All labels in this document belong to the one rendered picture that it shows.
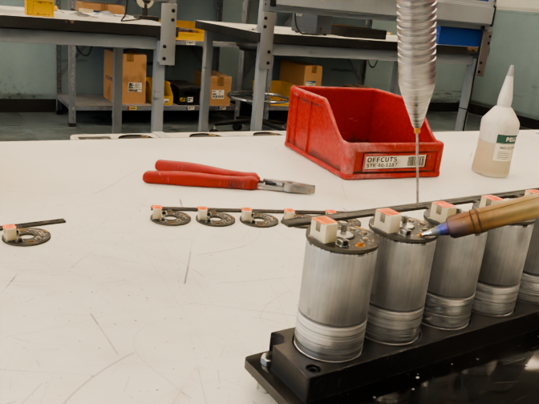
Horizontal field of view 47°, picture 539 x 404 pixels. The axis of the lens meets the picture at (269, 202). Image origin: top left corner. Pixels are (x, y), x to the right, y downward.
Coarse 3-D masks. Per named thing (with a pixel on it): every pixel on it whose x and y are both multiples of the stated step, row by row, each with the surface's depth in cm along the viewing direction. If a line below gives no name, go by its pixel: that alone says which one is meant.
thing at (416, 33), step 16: (400, 0) 17; (416, 0) 17; (432, 0) 17; (400, 16) 17; (416, 16) 17; (432, 16) 17; (400, 32) 18; (416, 32) 17; (432, 32) 17; (400, 48) 18; (416, 48) 18; (432, 48) 18; (400, 64) 18; (416, 64) 18; (432, 64) 18; (400, 80) 18; (416, 80) 18; (432, 80) 18
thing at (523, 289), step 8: (536, 224) 26; (536, 232) 26; (536, 240) 26; (528, 248) 26; (536, 248) 26; (528, 256) 26; (536, 256) 26; (528, 264) 27; (536, 264) 26; (528, 272) 27; (536, 272) 26; (528, 280) 27; (536, 280) 27; (520, 288) 27; (528, 288) 27; (536, 288) 27; (520, 296) 27; (528, 296) 27; (536, 296) 27; (536, 304) 27
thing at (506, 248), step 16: (512, 224) 24; (528, 224) 24; (496, 240) 25; (512, 240) 24; (528, 240) 25; (496, 256) 25; (512, 256) 25; (480, 272) 25; (496, 272) 25; (512, 272) 25; (480, 288) 25; (496, 288) 25; (512, 288) 25; (480, 304) 25; (496, 304) 25; (512, 304) 26
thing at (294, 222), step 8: (496, 192) 28; (504, 192) 28; (512, 192) 28; (520, 192) 28; (440, 200) 26; (448, 200) 26; (456, 200) 26; (464, 200) 26; (472, 200) 26; (376, 208) 24; (392, 208) 24; (400, 208) 24; (408, 208) 24; (416, 208) 25; (424, 208) 25; (312, 216) 22; (328, 216) 23; (336, 216) 23; (344, 216) 23; (352, 216) 23; (360, 216) 23; (368, 216) 23; (288, 224) 21; (296, 224) 22; (304, 224) 22
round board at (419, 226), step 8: (408, 216) 24; (368, 224) 22; (416, 224) 23; (424, 224) 23; (376, 232) 22; (384, 232) 22; (400, 232) 22; (408, 232) 22; (416, 232) 22; (400, 240) 21; (408, 240) 21; (416, 240) 21; (424, 240) 21; (432, 240) 22
